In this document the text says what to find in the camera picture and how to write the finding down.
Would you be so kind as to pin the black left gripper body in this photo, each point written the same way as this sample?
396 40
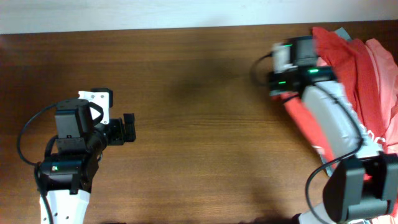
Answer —
115 135

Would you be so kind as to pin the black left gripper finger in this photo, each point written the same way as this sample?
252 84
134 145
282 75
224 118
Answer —
129 125
107 90

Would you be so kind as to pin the orange soccer t-shirt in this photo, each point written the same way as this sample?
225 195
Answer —
354 69

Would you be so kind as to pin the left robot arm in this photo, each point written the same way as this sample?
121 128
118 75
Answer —
71 158

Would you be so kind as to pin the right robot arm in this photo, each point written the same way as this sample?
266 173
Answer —
363 184

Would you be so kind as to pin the grey shirt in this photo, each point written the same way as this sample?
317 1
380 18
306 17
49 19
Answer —
342 33

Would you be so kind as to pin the pink shirt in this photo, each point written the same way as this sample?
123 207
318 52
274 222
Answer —
386 78

